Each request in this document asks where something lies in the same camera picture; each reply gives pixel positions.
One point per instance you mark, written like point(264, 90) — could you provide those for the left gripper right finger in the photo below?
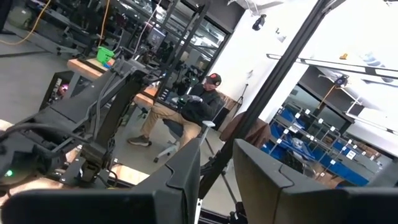
point(311, 205)

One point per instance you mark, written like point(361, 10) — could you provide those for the person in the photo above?
point(199, 105)

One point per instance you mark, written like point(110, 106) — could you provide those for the white overhead rail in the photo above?
point(342, 66)

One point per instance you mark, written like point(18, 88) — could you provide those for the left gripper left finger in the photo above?
point(93, 208)

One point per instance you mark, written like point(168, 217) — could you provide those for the blue bin storage shelf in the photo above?
point(311, 152)

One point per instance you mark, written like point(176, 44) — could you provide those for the black computer tower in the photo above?
point(56, 90)

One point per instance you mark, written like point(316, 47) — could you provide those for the wooden workbench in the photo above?
point(84, 68)

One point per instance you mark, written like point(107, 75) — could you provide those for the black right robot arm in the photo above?
point(81, 102)

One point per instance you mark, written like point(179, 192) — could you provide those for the black wall camera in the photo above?
point(258, 22)

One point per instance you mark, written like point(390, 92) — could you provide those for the black frame post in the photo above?
point(273, 77)

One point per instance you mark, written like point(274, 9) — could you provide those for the gray office chair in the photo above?
point(174, 128)

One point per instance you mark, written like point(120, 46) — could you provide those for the gray gas cylinder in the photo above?
point(20, 17)

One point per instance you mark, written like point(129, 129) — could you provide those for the green plastic basket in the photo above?
point(105, 55)

